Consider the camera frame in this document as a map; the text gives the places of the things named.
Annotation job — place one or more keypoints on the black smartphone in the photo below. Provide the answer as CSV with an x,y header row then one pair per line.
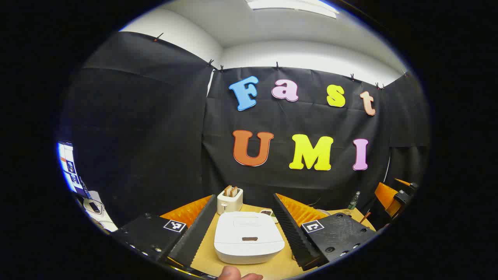
x,y
94,207

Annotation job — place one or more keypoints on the white rice cooker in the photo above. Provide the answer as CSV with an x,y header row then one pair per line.
x,y
249,235

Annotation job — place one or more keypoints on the brown toast slice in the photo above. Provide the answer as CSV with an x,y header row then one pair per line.
x,y
227,190
234,191

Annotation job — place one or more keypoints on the clear plastic water bottle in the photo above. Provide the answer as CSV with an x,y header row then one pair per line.
x,y
353,201

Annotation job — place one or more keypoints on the computer monitor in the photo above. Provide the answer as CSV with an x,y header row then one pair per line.
x,y
70,167

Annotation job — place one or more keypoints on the white toaster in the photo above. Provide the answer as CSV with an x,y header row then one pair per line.
x,y
229,204

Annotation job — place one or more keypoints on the white divided condiment dish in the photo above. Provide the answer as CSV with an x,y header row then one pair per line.
x,y
267,212

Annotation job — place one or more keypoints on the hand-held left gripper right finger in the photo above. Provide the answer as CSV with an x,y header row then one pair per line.
x,y
290,229

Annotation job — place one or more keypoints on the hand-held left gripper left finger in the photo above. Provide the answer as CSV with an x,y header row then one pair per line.
x,y
196,229

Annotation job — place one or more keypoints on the ceiling light panel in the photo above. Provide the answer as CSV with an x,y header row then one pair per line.
x,y
291,6

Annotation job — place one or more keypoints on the white round plate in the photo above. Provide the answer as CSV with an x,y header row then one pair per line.
x,y
324,212

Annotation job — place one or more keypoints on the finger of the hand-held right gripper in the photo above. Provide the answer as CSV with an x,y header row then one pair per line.
x,y
402,182
386,196

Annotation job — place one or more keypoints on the brown wooden spoon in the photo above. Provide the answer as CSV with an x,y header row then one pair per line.
x,y
365,217

